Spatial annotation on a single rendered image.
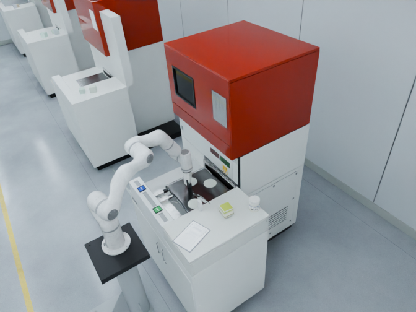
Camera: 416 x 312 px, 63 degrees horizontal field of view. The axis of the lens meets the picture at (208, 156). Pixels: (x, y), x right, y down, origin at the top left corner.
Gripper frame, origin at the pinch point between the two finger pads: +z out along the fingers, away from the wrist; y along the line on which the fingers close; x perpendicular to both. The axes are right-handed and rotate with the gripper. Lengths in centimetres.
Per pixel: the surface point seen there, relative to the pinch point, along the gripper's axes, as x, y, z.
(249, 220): 45, 37, -3
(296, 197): 87, -37, 48
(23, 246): -178, -6, 89
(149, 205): -24.5, 25.4, -4.0
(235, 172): 35.6, 3.4, -15.7
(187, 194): -0.4, 7.4, 2.2
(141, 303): -38, 56, 73
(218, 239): 26, 53, -3
